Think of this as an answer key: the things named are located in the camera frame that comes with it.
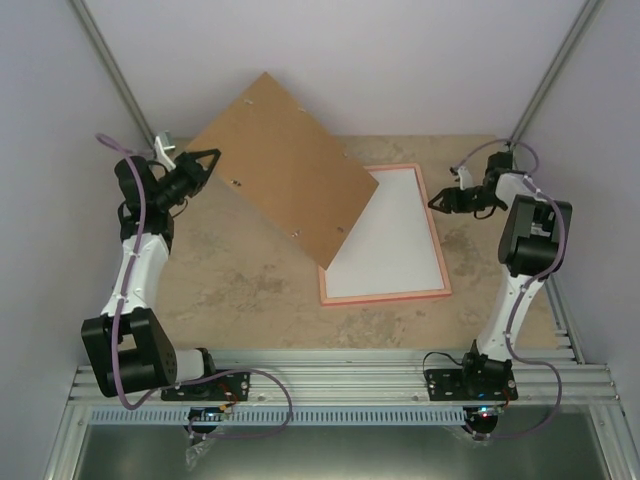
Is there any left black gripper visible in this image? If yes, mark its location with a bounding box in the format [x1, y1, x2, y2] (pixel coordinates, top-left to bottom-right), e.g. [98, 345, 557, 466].
[155, 150, 221, 210]

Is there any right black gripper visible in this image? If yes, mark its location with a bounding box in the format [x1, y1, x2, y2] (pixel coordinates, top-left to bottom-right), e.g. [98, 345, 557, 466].
[436, 186, 504, 214]

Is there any brown cardboard backing board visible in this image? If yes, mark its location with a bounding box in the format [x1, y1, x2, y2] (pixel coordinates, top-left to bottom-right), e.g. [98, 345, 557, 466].
[186, 72, 378, 269]

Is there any landscape photo print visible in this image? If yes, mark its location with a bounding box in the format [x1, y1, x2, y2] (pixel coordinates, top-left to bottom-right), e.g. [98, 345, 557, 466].
[323, 167, 448, 300]

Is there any pink wooden picture frame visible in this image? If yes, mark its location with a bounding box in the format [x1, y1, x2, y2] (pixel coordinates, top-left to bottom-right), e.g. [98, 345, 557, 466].
[318, 162, 454, 309]

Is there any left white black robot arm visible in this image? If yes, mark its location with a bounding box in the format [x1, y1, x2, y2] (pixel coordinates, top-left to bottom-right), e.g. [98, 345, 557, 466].
[81, 149, 221, 399]

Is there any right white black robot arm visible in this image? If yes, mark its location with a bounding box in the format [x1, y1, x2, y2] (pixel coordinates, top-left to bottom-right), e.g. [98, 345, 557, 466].
[424, 151, 573, 401]

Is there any right controller circuit board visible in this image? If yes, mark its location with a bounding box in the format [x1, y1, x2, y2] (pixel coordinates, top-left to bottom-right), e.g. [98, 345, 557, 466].
[468, 403, 506, 418]

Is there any controller circuit board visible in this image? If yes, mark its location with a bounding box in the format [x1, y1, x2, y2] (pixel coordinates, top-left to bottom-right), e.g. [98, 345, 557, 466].
[468, 403, 506, 418]
[187, 403, 234, 422]

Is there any left controller circuit board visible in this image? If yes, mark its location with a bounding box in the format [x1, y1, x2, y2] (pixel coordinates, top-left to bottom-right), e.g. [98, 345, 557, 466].
[187, 403, 234, 422]

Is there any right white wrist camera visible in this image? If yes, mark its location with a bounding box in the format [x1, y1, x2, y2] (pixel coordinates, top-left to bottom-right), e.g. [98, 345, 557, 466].
[450, 165, 475, 191]

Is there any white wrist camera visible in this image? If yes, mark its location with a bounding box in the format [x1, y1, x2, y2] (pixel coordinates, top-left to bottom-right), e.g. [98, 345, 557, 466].
[153, 131, 175, 171]
[450, 165, 475, 191]

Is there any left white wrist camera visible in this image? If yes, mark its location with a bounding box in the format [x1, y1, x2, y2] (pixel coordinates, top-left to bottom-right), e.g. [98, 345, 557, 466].
[153, 131, 175, 171]

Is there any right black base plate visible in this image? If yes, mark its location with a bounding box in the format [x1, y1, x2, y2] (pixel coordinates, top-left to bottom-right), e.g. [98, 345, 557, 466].
[424, 368, 519, 402]

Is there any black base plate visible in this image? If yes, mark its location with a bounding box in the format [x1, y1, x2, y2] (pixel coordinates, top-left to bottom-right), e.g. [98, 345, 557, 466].
[161, 373, 251, 403]
[424, 368, 519, 402]

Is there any left aluminium corner post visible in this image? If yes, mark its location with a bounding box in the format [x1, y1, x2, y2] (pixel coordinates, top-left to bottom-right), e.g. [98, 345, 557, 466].
[67, 0, 155, 146]

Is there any aluminium corner post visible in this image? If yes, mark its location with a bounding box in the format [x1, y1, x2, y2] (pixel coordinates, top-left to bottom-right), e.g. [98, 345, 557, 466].
[509, 0, 605, 143]
[67, 0, 155, 146]

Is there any aluminium mounting rail bed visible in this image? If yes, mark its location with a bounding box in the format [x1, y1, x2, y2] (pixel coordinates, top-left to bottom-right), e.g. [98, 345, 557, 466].
[68, 319, 622, 409]

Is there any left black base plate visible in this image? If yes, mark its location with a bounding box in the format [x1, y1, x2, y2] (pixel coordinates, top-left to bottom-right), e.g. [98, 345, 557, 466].
[161, 373, 251, 403]

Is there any right aluminium corner post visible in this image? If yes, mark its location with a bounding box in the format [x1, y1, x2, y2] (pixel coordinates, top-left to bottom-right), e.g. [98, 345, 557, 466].
[509, 0, 605, 143]

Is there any slotted blue cable duct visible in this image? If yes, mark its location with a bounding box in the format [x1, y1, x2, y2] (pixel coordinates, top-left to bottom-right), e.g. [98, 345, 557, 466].
[89, 406, 466, 427]

